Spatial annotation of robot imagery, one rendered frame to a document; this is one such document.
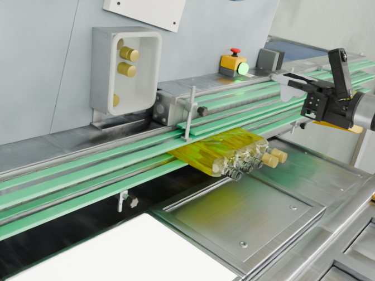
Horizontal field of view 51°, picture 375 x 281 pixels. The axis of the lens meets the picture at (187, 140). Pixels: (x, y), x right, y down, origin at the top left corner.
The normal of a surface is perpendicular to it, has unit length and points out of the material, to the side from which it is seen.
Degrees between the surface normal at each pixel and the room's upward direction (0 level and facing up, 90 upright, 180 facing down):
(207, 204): 90
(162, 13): 0
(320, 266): 90
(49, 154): 90
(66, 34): 0
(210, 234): 90
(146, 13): 0
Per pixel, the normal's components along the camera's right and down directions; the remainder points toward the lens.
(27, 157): 0.14, -0.90
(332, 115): -0.65, 0.22
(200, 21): 0.74, 0.37
